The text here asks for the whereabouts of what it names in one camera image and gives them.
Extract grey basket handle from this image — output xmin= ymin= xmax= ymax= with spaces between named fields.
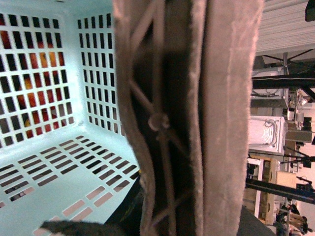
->
xmin=113 ymin=0 xmax=264 ymax=236

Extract left gripper dark finger tip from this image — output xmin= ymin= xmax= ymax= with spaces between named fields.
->
xmin=40 ymin=220 xmax=127 ymax=236

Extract light blue plastic basket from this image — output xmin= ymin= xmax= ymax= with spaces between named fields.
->
xmin=0 ymin=0 xmax=139 ymax=236

